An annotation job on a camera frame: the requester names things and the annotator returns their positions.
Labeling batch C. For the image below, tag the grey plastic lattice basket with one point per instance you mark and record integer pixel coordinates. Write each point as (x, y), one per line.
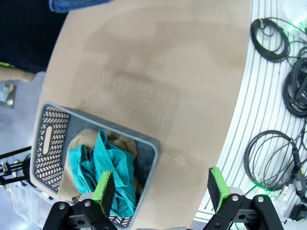
(52, 134)

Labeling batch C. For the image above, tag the black tripod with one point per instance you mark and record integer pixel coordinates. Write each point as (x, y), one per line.
(14, 165)

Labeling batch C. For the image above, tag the black power adapter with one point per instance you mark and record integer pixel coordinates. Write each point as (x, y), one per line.
(299, 213)

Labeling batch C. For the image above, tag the dark blue denim shorts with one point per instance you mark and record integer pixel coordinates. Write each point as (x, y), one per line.
(76, 4)

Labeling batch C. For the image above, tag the tan garment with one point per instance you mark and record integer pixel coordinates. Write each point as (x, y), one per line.
(81, 136)

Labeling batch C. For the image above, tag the person's right forearm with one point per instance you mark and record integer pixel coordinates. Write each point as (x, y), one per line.
(14, 74)

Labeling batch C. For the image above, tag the clear plastic storage box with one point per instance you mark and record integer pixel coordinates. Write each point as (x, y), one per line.
(26, 203)

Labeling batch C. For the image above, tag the teal garment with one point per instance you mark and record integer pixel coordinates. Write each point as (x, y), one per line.
(112, 163)

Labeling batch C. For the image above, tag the person in black T-shirt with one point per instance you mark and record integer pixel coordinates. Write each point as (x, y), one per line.
(28, 36)

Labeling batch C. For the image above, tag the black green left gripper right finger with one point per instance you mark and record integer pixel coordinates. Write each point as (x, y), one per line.
(219, 189)

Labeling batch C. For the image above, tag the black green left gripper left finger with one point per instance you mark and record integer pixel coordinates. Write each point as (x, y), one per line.
(105, 191)

